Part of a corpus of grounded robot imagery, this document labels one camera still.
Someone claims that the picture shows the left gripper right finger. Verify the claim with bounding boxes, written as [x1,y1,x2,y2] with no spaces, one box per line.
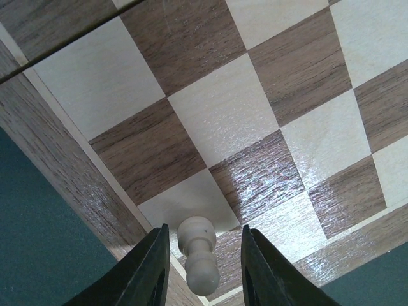
[241,224,338,306]

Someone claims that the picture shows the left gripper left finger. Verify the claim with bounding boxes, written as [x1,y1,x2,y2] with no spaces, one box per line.
[65,224,170,305]

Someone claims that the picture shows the wooden chess board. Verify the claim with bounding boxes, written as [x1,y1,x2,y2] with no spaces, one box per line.
[1,1,407,305]

